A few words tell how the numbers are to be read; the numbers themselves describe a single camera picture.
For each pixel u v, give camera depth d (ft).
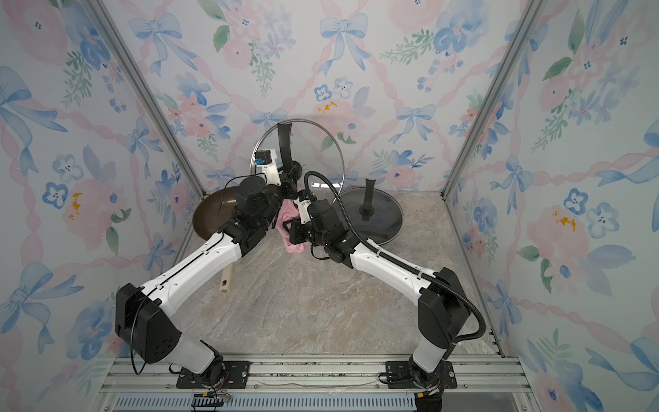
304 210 2.26
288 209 2.39
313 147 3.50
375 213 3.29
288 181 2.13
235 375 2.41
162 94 2.90
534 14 2.26
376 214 3.30
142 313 1.34
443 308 1.44
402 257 1.69
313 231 2.16
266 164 1.97
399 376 2.40
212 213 3.42
